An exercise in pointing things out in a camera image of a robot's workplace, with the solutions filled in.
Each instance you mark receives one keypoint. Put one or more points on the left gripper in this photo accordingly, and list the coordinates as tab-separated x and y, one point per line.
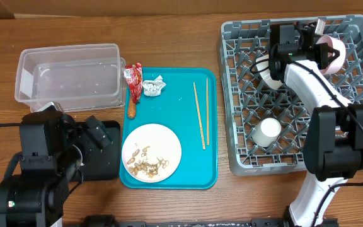
91	146

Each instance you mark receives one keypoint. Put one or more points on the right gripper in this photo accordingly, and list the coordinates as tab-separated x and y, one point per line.
319	50

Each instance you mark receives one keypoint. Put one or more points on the pale green bowl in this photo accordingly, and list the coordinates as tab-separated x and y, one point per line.
261	64

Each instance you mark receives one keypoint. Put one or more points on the red snack wrapper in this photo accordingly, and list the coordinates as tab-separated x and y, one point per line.
134	78

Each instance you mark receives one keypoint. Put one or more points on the white paper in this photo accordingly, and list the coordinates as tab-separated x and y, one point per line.
153	87

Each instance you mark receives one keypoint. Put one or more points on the white paper cup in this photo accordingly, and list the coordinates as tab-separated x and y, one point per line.
266	132

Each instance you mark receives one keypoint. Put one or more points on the wooden chopstick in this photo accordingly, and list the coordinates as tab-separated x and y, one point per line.
199	116
207	112

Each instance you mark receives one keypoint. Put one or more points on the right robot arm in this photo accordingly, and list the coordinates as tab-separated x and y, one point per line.
300	56

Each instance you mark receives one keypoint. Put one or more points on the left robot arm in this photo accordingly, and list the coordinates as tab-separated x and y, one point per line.
55	150

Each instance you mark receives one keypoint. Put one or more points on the black tray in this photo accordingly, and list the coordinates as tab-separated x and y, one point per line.
99	163

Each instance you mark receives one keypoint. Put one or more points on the orange carrot piece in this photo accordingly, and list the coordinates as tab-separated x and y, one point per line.
131	111

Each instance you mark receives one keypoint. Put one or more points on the clear plastic bin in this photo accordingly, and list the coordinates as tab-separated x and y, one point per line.
78	77

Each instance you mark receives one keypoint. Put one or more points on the white plate with scraps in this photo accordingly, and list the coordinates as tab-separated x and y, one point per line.
151	153

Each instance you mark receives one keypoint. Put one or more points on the grey dish rack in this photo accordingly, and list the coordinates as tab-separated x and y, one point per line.
248	100

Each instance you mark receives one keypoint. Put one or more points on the teal serving tray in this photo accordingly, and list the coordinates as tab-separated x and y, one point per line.
175	108

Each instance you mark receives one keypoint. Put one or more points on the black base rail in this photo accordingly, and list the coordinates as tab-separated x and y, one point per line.
110	221

